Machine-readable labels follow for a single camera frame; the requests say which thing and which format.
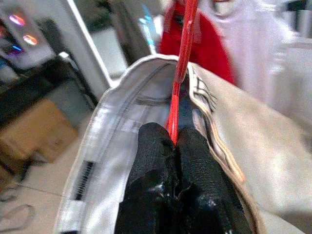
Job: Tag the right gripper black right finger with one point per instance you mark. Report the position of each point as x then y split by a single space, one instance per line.
204 195

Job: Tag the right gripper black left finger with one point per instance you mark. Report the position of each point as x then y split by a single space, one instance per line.
151 182

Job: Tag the white denim jeans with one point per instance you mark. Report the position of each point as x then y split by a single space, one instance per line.
256 146

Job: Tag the red plastic hanger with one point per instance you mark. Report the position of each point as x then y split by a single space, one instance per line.
182 48

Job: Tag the light blue hanger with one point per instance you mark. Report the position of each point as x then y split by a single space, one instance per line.
147 19

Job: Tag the brown cardboard box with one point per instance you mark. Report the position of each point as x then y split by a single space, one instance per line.
36 131

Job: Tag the red polo shirt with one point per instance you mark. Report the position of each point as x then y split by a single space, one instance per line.
212 44

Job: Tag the black desk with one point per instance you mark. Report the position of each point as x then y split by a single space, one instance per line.
36 83

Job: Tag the plain white t-shirt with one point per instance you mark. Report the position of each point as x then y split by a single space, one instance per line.
256 48

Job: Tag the computer case with lit fans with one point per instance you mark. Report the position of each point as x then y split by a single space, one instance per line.
24 31

